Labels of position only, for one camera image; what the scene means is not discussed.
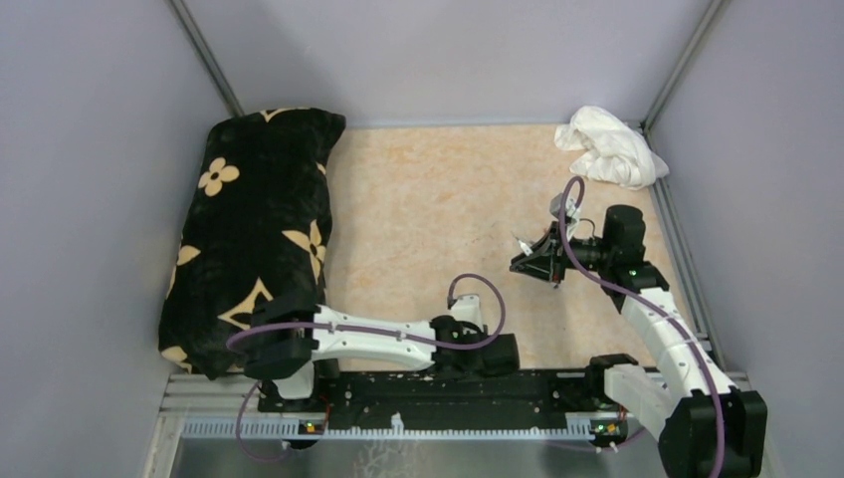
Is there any white crumpled cloth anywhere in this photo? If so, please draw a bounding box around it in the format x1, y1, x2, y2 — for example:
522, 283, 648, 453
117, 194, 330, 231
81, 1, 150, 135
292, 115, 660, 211
553, 106, 670, 190

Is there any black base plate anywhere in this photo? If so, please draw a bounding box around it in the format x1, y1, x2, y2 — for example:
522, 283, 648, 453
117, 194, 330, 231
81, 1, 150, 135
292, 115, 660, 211
258, 369, 631, 438

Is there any aluminium corner post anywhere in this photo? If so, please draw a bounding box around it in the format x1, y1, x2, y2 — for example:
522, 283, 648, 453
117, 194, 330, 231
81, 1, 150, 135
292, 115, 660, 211
165, 0, 245, 118
640, 0, 732, 137

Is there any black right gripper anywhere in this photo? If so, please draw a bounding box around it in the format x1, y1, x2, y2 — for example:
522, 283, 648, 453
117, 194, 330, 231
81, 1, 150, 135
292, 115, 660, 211
511, 220, 614, 284

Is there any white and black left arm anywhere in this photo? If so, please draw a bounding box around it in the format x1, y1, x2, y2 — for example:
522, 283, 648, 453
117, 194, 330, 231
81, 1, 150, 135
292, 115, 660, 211
226, 294, 521, 412

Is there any black floral blanket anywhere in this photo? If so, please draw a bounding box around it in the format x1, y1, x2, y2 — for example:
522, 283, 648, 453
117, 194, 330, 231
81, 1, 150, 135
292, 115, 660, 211
158, 108, 346, 379

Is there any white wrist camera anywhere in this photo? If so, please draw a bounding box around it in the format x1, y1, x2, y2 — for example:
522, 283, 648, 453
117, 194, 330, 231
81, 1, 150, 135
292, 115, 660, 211
549, 193, 581, 223
449, 294, 487, 333

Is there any white marker pen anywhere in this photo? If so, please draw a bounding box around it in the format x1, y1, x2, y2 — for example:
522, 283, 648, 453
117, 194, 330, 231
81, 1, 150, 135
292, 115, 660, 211
513, 234, 534, 257

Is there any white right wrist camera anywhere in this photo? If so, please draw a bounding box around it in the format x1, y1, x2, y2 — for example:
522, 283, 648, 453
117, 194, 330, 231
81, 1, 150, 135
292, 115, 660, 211
549, 193, 581, 223

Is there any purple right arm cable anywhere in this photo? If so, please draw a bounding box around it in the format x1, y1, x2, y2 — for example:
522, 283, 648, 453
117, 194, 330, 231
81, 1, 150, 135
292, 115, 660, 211
540, 175, 728, 478

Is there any slotted cable duct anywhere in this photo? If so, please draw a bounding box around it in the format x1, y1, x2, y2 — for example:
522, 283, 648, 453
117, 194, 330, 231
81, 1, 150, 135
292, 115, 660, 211
181, 414, 594, 441

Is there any aluminium corner post left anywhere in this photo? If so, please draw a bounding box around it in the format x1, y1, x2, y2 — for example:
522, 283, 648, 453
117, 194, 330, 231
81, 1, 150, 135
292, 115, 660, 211
165, 0, 245, 118

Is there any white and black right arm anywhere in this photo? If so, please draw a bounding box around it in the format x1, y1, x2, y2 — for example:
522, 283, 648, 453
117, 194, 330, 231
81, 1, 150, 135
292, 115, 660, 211
510, 204, 767, 477

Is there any aluminium corner post right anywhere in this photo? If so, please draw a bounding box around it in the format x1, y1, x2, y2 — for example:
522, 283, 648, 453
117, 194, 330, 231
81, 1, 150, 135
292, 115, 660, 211
640, 0, 732, 137

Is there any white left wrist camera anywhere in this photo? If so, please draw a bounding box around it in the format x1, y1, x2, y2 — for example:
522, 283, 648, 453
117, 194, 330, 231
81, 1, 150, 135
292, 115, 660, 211
449, 294, 487, 333

